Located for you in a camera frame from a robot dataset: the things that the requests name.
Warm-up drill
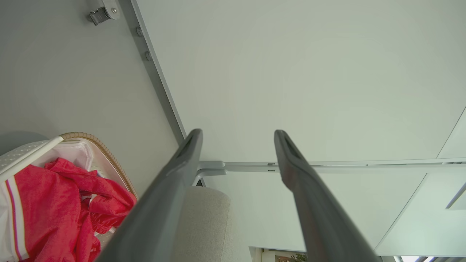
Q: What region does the metal table leg caster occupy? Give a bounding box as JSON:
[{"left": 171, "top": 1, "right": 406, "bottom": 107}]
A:
[{"left": 88, "top": 0, "right": 121, "bottom": 26}]

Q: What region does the grey upholstered chair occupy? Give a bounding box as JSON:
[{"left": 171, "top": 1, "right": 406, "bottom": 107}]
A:
[{"left": 170, "top": 186, "right": 252, "bottom": 262}]

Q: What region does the green potted plant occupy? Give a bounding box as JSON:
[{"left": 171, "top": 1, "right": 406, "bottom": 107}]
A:
[{"left": 276, "top": 253, "right": 308, "bottom": 262}]

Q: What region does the grey metal partition bottom rail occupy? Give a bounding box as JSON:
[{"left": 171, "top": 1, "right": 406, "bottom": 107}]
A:
[{"left": 118, "top": 0, "right": 187, "bottom": 145}]

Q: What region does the wicker laundry basket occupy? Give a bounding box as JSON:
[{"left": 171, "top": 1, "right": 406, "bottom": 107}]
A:
[{"left": 0, "top": 132, "right": 139, "bottom": 262}]

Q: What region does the grey metal partition post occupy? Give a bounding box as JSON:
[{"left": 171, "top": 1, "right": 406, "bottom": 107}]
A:
[{"left": 193, "top": 158, "right": 466, "bottom": 187}]

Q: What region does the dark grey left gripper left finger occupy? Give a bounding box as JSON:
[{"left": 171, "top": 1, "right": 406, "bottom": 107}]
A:
[{"left": 95, "top": 128, "right": 203, "bottom": 262}]

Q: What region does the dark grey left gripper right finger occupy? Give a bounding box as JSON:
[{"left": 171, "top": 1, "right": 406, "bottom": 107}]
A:
[{"left": 274, "top": 130, "right": 383, "bottom": 262}]

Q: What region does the red garment with white stripes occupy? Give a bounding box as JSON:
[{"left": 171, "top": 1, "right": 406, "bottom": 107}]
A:
[{"left": 0, "top": 158, "right": 137, "bottom": 262}]

